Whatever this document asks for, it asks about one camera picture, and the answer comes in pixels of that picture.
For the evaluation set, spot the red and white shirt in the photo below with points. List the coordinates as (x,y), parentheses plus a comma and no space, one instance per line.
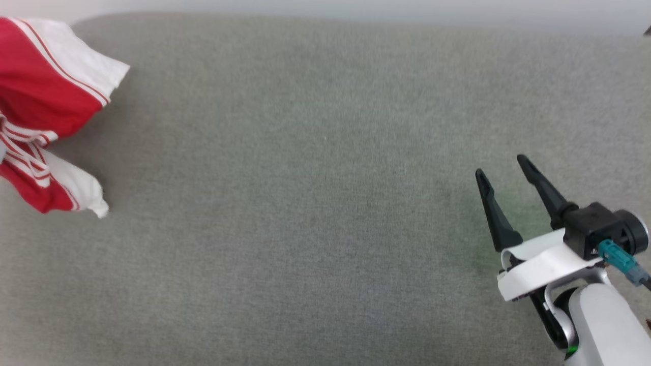
(46,86)

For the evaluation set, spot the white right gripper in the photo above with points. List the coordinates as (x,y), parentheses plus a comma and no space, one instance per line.
(544,264)

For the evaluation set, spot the grey-green fabric sofa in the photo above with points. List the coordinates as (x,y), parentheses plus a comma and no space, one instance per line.
(305,203)

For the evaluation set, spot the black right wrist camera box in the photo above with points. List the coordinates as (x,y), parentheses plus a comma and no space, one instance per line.
(595,226)

